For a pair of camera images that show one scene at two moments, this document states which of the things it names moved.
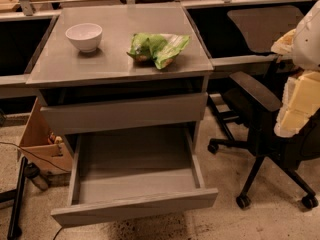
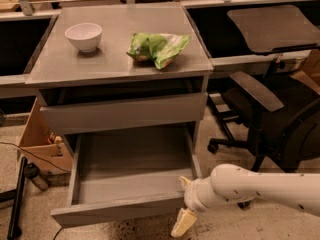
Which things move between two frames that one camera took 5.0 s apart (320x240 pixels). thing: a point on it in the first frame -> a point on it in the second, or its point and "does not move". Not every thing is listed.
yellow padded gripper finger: x=284 y=45 -> x=200 y=195
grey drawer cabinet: x=118 y=68 does not move
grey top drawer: x=110 y=115 does not move
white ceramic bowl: x=86 y=36 does not move
